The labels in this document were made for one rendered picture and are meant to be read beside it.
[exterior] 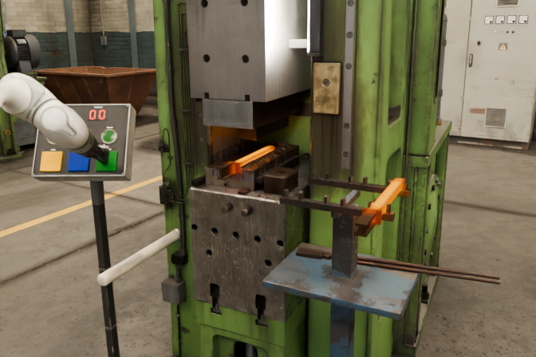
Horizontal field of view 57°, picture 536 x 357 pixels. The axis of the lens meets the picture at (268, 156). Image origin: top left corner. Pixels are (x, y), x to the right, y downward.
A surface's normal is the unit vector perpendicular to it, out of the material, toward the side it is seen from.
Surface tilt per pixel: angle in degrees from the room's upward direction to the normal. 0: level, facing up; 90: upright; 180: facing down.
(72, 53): 90
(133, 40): 90
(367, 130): 90
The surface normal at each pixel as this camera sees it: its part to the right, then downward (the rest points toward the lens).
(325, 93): -0.43, 0.22
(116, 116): -0.01, -0.27
